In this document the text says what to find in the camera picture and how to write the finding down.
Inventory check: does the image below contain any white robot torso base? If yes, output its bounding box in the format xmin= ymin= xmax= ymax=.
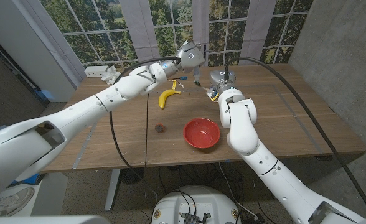
xmin=151 ymin=185 xmax=242 ymax=224

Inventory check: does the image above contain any blue foot pedal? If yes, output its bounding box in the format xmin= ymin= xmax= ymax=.
xmin=11 ymin=173 xmax=42 ymax=187

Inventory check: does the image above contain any crumpled white tissue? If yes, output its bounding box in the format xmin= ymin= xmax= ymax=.
xmin=101 ymin=65 xmax=121 ymax=86

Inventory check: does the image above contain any white connector yellow wire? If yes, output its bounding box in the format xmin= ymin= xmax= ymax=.
xmin=171 ymin=76 xmax=189 ymax=91

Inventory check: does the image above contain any white power strip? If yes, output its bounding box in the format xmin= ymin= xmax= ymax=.
xmin=83 ymin=65 xmax=110 ymax=78

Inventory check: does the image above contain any printed window backdrop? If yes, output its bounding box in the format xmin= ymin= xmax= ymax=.
xmin=39 ymin=0 xmax=314 ymax=71

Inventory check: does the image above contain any round black floor fan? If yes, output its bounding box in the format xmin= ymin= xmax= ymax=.
xmin=120 ymin=167 xmax=146 ymax=186

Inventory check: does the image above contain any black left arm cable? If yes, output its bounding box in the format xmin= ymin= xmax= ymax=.
xmin=108 ymin=56 xmax=182 ymax=203

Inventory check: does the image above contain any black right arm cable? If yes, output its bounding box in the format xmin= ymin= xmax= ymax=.
xmin=224 ymin=56 xmax=366 ymax=216

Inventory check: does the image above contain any white sneaker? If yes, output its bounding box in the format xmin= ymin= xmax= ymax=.
xmin=0 ymin=186 xmax=35 ymax=217

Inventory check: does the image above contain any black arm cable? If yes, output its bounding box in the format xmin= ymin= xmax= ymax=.
xmin=108 ymin=56 xmax=182 ymax=203
xmin=224 ymin=56 xmax=366 ymax=216

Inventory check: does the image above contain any red bowl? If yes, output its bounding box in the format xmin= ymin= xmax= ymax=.
xmin=182 ymin=117 xmax=221 ymax=149

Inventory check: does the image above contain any yellow toy banana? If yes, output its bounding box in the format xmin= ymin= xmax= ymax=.
xmin=158 ymin=89 xmax=182 ymax=110

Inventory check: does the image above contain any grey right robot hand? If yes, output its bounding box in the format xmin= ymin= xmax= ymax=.
xmin=208 ymin=68 xmax=237 ymax=96

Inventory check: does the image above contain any white table leg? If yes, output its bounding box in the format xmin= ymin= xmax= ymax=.
xmin=104 ymin=168 xmax=121 ymax=212

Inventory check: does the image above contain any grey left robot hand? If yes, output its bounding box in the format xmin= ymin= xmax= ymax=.
xmin=162 ymin=41 xmax=206 ymax=78

